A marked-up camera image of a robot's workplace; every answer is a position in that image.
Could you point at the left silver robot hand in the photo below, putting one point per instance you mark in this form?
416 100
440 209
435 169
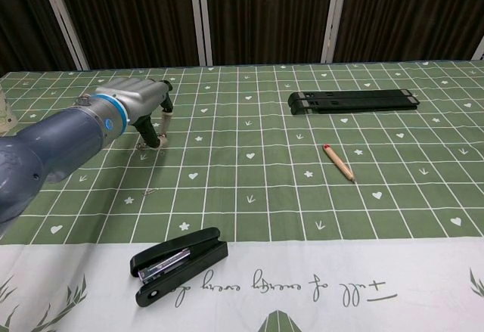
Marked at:
140 95

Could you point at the small metal paper clip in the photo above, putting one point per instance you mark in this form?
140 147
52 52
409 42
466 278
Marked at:
149 192

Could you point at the dark folding screen panel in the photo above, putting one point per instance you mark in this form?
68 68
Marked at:
242 14

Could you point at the short wooden pencil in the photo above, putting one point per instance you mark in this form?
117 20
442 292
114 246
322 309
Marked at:
339 162

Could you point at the black stapler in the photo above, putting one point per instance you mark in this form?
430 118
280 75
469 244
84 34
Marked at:
177 264

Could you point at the green checked tablecloth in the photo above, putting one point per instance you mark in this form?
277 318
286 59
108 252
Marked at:
242 203

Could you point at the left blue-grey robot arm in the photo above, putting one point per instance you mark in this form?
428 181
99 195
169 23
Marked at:
53 146

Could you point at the black folding laptop stand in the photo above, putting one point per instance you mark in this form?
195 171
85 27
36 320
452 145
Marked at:
351 101

